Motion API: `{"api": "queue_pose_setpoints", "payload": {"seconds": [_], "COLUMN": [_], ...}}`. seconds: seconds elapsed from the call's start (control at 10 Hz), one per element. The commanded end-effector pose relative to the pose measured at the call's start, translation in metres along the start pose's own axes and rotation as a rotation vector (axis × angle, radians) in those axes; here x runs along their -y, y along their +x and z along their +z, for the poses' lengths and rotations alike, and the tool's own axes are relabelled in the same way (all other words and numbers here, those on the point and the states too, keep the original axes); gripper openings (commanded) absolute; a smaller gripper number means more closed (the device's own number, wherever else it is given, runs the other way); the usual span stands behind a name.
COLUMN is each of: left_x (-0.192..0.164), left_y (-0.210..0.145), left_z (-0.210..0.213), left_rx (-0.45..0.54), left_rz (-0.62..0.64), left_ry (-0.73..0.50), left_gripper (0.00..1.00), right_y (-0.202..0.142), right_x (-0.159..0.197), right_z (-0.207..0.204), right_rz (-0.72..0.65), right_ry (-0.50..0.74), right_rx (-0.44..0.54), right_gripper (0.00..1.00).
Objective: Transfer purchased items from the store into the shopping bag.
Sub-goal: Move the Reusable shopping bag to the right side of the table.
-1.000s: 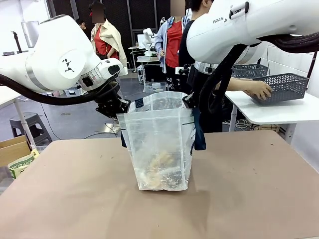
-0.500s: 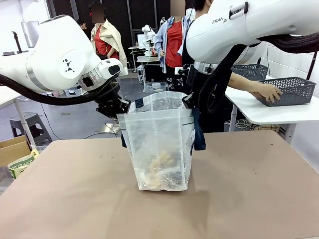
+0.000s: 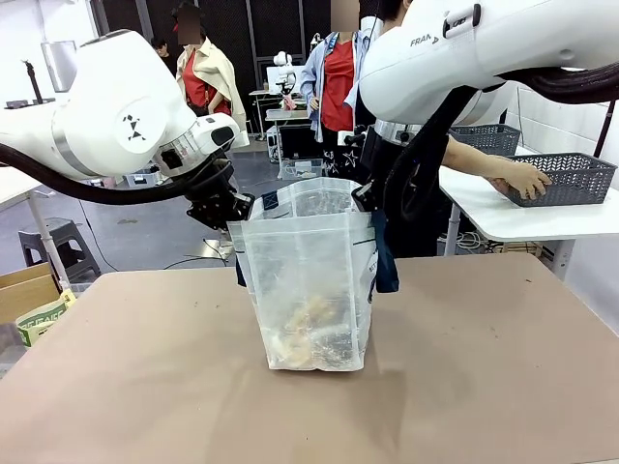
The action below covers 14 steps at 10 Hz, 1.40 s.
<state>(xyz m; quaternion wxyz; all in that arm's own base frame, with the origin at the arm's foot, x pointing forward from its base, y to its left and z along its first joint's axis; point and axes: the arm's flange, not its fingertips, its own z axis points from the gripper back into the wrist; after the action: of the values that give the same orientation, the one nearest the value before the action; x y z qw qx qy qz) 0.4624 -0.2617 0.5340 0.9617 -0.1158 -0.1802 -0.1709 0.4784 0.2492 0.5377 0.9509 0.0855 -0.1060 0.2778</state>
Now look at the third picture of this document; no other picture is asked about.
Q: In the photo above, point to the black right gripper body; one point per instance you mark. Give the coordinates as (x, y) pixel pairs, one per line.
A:
(374, 154)

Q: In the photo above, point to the grey plastic lattice basket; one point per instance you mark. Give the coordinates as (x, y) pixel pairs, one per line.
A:
(566, 179)
(488, 137)

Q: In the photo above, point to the white side table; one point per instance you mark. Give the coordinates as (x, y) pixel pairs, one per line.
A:
(522, 220)

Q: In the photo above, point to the person's left forearm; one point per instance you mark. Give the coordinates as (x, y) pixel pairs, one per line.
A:
(471, 157)

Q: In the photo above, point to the black slanted stand leg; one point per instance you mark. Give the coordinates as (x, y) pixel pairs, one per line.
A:
(605, 128)

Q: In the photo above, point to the white desk with pole leg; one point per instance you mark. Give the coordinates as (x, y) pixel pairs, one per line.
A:
(24, 193)

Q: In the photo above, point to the bystander with black hair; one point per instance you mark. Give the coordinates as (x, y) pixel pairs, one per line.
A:
(164, 53)

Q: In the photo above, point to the bystander in cream jacket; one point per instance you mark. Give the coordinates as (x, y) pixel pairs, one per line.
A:
(208, 82)

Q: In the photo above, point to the grey plastic step stool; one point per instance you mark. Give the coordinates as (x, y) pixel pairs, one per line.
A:
(67, 241)

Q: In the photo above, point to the brown cardboard box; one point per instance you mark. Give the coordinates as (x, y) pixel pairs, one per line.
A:
(24, 290)

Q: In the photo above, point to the small white background robot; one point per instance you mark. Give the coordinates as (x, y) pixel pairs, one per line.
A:
(285, 72)

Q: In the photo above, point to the clear plastic storage box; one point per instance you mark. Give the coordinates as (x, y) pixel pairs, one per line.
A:
(302, 169)

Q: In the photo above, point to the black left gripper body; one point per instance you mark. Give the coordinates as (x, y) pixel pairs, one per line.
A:
(213, 203)

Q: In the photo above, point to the white floor storage bin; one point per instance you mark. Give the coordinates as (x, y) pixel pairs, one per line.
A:
(142, 179)

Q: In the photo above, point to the bystander in blue shirt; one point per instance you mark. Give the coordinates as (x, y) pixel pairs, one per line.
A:
(333, 82)

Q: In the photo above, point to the metal strip on floor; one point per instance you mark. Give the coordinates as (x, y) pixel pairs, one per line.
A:
(217, 244)

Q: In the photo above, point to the black equipment crate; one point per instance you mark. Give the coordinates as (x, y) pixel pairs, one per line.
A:
(300, 141)

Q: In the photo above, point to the person's left hand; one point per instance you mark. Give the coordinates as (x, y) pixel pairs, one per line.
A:
(524, 181)

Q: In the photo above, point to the translucent white shopping bag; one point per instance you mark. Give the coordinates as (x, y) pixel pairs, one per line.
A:
(304, 270)

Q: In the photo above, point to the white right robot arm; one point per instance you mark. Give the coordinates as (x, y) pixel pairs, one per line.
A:
(459, 63)

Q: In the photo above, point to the green and white sack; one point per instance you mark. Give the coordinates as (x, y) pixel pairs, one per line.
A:
(41, 319)

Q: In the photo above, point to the beige packaged food item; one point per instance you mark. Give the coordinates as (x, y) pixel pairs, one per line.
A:
(302, 328)

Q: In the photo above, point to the grey standing panel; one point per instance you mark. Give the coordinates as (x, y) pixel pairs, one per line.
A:
(58, 65)

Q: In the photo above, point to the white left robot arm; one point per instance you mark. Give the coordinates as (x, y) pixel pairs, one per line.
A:
(111, 116)

